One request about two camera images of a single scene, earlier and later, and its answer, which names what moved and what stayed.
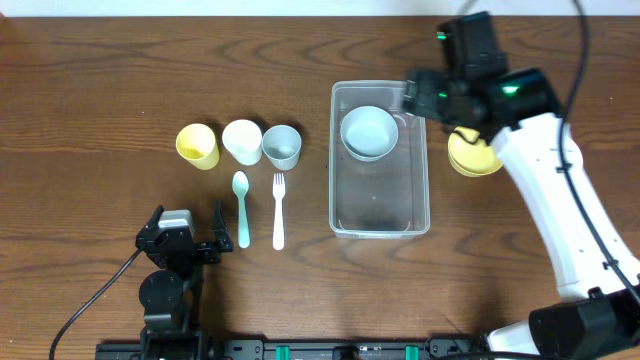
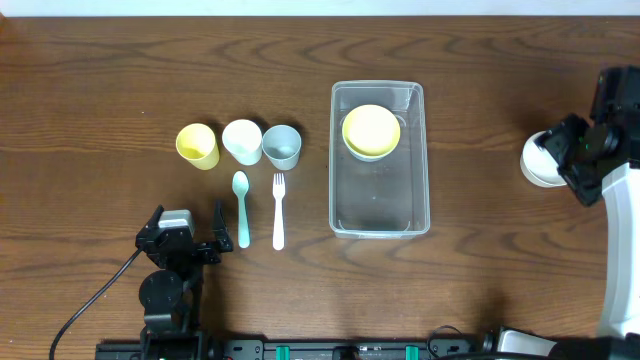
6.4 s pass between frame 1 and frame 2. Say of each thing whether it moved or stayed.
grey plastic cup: stayed
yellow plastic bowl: moved
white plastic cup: stayed
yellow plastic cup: stayed
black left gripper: stayed
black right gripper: moved
